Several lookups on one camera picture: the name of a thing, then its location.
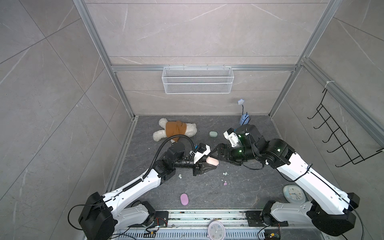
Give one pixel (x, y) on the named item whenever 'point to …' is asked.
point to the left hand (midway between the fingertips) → (214, 160)
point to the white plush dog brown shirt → (172, 128)
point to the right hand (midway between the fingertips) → (215, 156)
